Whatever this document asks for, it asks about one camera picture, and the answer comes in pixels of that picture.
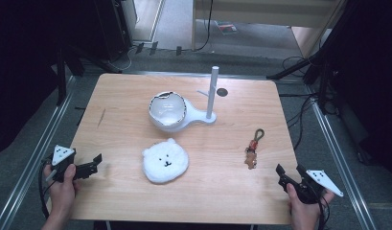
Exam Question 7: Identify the aluminium floor rail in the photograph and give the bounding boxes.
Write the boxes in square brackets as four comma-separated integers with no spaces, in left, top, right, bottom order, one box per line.
[0,75,78,230]
[306,85,378,230]

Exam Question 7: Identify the person's right hand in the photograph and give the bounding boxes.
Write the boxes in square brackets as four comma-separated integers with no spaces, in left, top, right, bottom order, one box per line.
[286,183,335,230]

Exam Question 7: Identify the white floor cable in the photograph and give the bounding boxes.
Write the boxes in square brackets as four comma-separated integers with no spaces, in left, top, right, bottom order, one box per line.
[109,43,138,72]

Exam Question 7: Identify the white plush bear pouch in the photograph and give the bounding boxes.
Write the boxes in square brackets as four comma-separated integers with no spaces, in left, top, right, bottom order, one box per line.
[141,137,190,185]

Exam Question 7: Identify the white key stand with bowl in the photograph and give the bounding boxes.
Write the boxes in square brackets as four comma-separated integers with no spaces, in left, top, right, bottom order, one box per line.
[148,65,220,133]

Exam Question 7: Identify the light wooden furniture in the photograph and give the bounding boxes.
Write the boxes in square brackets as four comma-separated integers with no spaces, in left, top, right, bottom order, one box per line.
[191,0,349,59]

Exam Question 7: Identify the black curtain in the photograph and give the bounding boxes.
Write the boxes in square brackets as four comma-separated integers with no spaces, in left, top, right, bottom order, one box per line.
[0,0,100,158]
[321,0,392,177]

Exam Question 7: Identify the person's left hand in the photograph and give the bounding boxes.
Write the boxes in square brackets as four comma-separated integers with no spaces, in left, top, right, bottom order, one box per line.
[43,164,81,222]

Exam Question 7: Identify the black metal stand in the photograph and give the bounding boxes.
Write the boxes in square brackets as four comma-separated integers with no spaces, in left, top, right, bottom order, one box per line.
[54,44,123,107]
[265,47,333,115]

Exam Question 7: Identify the black hanging cable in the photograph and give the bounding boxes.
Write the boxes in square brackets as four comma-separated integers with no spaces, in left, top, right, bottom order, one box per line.
[195,0,215,53]

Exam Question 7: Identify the red booklet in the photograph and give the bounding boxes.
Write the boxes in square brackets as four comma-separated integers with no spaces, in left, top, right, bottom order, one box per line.
[215,20,239,35]

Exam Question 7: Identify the keychain with brown charm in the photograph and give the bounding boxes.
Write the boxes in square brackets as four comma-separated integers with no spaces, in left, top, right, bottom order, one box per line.
[243,127,265,171]

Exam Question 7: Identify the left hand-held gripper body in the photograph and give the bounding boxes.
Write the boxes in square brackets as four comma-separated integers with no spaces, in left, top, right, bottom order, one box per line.
[50,144,78,184]

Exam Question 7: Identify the black floor cable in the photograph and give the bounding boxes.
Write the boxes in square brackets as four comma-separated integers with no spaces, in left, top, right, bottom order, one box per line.
[278,92,320,151]
[281,56,316,79]

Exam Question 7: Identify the black cabinet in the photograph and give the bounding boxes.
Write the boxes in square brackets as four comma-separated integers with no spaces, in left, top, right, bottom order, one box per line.
[93,0,134,62]

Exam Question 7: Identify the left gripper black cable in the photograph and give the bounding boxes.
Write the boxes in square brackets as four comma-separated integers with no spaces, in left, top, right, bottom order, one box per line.
[38,158,55,220]

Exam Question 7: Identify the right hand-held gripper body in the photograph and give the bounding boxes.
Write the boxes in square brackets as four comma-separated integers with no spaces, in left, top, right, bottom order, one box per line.
[292,169,344,205]

